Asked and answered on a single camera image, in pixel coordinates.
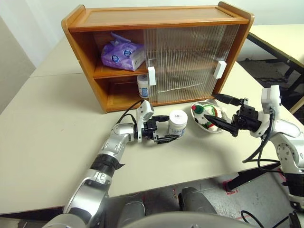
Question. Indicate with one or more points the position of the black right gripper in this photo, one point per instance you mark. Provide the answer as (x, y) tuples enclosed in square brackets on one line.
[(247, 118)]

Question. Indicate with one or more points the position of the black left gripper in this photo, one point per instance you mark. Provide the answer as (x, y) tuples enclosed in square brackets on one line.
[(150, 129)]

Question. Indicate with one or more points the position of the white lidded plastic bottle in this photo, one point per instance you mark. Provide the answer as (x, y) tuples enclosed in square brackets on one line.
[(178, 121), (142, 85)]

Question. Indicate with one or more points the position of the white red green plush toy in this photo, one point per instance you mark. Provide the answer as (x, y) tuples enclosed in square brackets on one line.
[(200, 110)]

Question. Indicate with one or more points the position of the ribbed clear sliding door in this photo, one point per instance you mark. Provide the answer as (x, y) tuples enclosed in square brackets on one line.
[(232, 42), (149, 47)]

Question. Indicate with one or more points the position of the purple tissue pack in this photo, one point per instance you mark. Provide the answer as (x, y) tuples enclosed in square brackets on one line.
[(118, 55)]

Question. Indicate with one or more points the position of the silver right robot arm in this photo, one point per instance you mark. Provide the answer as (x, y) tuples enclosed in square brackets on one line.
[(289, 147)]

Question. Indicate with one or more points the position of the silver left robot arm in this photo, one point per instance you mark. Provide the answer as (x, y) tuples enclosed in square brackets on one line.
[(95, 180)]

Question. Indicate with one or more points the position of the wooden cabinet with shelf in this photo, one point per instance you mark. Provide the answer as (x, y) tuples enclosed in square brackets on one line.
[(154, 16)]

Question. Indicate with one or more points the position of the round metal bowl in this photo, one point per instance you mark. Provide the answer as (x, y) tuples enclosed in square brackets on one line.
[(221, 111)]

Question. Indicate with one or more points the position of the dark grey rounded shape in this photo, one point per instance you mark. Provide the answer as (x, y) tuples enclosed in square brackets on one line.
[(131, 213), (197, 202)]

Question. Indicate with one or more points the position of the grey robot torso rim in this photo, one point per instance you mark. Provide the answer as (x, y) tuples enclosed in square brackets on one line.
[(190, 219)]

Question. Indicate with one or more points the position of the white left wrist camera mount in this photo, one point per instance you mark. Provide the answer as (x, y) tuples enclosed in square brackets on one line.
[(145, 110)]

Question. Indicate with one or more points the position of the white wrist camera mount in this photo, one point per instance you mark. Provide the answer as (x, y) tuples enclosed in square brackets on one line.
[(145, 110), (272, 97)]

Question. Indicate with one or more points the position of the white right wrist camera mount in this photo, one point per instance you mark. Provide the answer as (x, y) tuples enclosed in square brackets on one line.
[(272, 97)]

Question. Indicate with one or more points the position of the black table leg frame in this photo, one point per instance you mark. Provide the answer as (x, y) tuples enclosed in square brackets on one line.
[(240, 180)]

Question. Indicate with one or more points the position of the beige table with black frame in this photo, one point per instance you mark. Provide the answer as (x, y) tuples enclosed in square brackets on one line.
[(280, 40)]

